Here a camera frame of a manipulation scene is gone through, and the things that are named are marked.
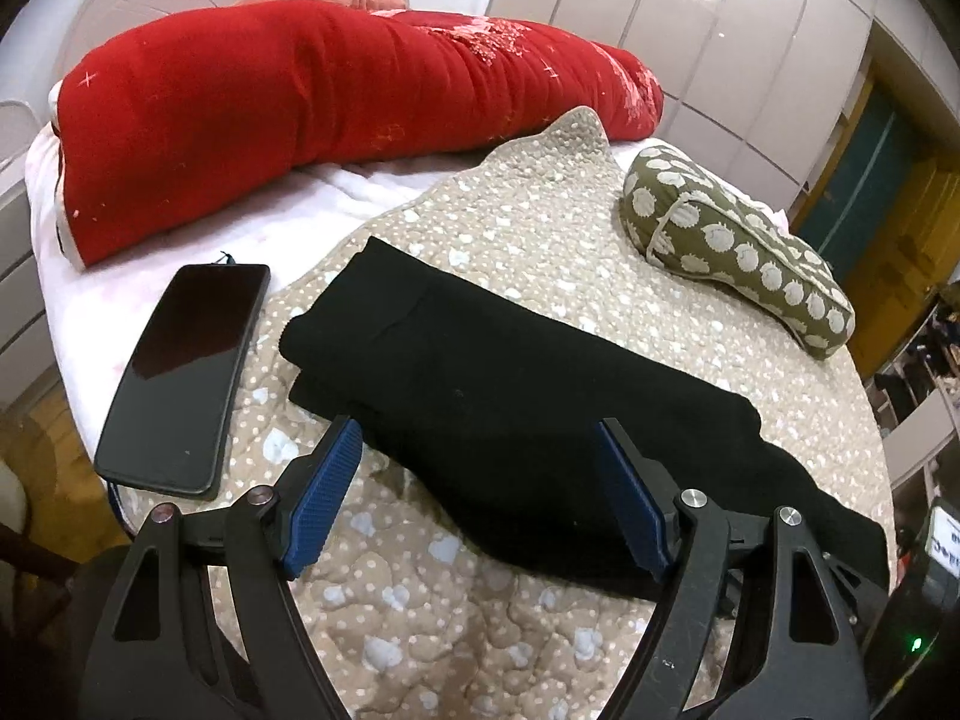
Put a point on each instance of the olive patterned pillow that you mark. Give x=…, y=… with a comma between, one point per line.
x=739, y=259

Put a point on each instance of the red quilted blanket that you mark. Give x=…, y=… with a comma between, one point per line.
x=315, y=112

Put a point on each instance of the yellow wooden door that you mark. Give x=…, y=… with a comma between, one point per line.
x=892, y=262

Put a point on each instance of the black smartphone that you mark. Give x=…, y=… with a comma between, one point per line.
x=184, y=379

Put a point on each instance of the white wardrobe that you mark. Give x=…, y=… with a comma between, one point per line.
x=712, y=37

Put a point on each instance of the white bed sheet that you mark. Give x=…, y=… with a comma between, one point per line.
x=225, y=232

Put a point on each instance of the beige dotted quilt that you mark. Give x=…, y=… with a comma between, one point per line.
x=525, y=315

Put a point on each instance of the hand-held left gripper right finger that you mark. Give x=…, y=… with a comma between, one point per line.
x=628, y=491

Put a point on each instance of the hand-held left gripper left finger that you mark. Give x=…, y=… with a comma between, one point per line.
x=324, y=499

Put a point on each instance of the black pants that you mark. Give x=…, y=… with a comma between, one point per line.
x=495, y=420

